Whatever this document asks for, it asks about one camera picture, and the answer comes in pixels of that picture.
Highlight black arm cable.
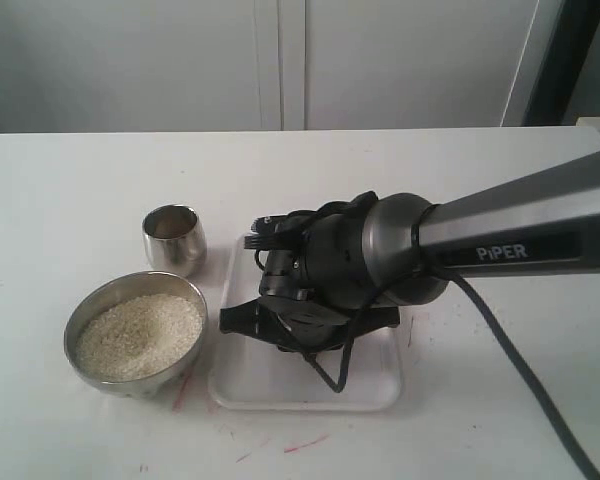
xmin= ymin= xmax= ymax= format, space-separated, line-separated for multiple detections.
xmin=299 ymin=199 xmax=600 ymax=480

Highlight white plastic tray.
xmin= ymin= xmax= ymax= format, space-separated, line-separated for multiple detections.
xmin=207 ymin=229 xmax=406 ymax=413

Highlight small steel cup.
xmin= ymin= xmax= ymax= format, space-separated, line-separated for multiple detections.
xmin=142 ymin=204 xmax=207 ymax=277

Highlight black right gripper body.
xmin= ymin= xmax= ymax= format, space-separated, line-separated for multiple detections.
xmin=218 ymin=249 xmax=400 ymax=354

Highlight white cabinet doors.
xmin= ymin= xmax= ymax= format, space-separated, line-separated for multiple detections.
xmin=0 ymin=1 xmax=561 ymax=133

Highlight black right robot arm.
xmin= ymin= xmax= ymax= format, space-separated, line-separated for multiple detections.
xmin=219 ymin=151 xmax=600 ymax=354

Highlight steel bowl with rice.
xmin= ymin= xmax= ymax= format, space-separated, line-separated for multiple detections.
xmin=64 ymin=271 xmax=208 ymax=398

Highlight white rice pile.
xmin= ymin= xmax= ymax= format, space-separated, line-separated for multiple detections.
xmin=76 ymin=294 xmax=204 ymax=382

